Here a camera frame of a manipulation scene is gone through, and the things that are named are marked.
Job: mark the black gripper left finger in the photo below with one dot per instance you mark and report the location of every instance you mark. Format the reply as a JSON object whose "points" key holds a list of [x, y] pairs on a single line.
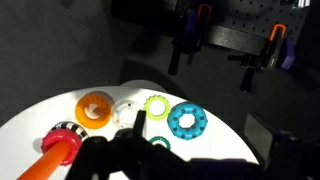
{"points": [[140, 121]]}

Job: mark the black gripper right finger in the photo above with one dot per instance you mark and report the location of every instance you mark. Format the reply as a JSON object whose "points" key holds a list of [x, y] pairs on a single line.
{"points": [[261, 136]]}

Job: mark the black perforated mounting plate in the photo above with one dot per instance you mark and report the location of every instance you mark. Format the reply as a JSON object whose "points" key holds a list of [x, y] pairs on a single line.
{"points": [[233, 36]]}

